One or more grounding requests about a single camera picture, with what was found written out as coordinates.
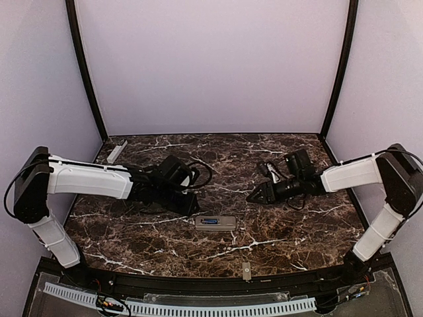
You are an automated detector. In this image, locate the right grey cable duct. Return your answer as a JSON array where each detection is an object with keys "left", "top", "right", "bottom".
[{"left": 125, "top": 297, "right": 317, "bottom": 315}]

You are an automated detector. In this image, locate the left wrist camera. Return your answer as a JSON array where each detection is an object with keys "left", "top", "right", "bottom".
[{"left": 180, "top": 167, "right": 200, "bottom": 187}]

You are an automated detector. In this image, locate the left black frame post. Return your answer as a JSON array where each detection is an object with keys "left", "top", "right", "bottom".
[{"left": 65, "top": 0, "right": 108, "bottom": 143}]

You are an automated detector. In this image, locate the left grey cable duct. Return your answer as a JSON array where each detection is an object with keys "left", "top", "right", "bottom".
[{"left": 43, "top": 282, "right": 97, "bottom": 309}]

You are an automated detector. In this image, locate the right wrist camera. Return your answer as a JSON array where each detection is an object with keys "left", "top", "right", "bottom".
[{"left": 257, "top": 161, "right": 282, "bottom": 184}]

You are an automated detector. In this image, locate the grey cable duct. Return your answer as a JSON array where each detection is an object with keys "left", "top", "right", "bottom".
[
  {"left": 125, "top": 297, "right": 317, "bottom": 315},
  {"left": 43, "top": 282, "right": 97, "bottom": 309}
]

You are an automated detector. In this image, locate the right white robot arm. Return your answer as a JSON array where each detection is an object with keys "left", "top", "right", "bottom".
[{"left": 247, "top": 143, "right": 422, "bottom": 279}]

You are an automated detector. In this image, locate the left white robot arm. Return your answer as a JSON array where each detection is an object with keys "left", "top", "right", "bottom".
[{"left": 11, "top": 147, "right": 200, "bottom": 269}]

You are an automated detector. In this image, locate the right black frame post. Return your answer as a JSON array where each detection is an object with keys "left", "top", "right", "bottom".
[{"left": 319, "top": 0, "right": 359, "bottom": 141}]

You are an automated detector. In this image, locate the grey remote control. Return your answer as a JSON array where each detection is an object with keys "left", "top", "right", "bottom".
[{"left": 195, "top": 216, "right": 237, "bottom": 231}]

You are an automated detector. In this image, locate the small white bar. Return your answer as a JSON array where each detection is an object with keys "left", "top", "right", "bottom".
[{"left": 106, "top": 139, "right": 128, "bottom": 164}]

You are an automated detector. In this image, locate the black frame post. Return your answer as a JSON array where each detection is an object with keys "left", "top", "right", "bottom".
[
  {"left": 319, "top": 0, "right": 359, "bottom": 141},
  {"left": 65, "top": 0, "right": 108, "bottom": 143}
]

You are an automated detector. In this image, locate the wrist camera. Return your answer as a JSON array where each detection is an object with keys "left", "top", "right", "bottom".
[
  {"left": 257, "top": 161, "right": 282, "bottom": 184},
  {"left": 180, "top": 167, "right": 200, "bottom": 187}
]

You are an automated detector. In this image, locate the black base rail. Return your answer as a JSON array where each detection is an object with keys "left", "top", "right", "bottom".
[{"left": 36, "top": 257, "right": 374, "bottom": 301}]

